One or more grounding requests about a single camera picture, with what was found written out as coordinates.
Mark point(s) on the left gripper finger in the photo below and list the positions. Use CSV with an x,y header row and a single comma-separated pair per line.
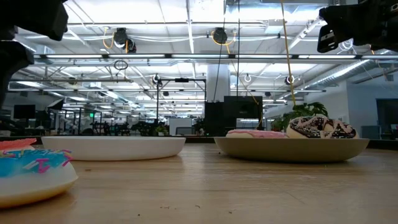
x,y
12,59

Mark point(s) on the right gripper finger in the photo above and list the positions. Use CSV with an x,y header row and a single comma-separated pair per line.
x,y
329,46

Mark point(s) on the large chocolate donut white drizzle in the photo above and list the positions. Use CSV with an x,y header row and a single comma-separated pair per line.
x,y
320,129

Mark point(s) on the small red iced donut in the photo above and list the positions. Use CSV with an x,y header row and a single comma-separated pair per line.
x,y
14,144

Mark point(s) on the large pink iced donut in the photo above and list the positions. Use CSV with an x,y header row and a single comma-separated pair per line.
x,y
258,134

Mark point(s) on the small blue sprinkled donut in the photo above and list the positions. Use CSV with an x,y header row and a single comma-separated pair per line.
x,y
31,183

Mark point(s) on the black monitor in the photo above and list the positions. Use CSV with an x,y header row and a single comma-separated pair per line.
x,y
24,112
388,112

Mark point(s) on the green potted plant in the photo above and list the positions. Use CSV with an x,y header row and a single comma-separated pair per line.
x,y
306,110

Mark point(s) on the grey cabinet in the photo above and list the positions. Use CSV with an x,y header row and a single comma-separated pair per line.
x,y
369,132

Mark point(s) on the black computer tower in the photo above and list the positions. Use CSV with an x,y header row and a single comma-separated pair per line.
x,y
242,107

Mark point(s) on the white square column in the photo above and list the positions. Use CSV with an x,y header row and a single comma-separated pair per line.
x,y
224,82

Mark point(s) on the white round plate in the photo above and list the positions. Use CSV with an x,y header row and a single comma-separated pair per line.
x,y
115,149

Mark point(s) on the small green plant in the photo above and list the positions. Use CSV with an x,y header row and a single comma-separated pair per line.
x,y
161,130

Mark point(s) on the white cabinet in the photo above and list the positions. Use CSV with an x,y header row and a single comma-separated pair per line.
x,y
180,124

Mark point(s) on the silver air duct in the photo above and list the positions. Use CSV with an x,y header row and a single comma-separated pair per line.
x,y
339,74

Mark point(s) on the black stand frame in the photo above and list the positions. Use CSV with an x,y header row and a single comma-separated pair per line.
x,y
182,80

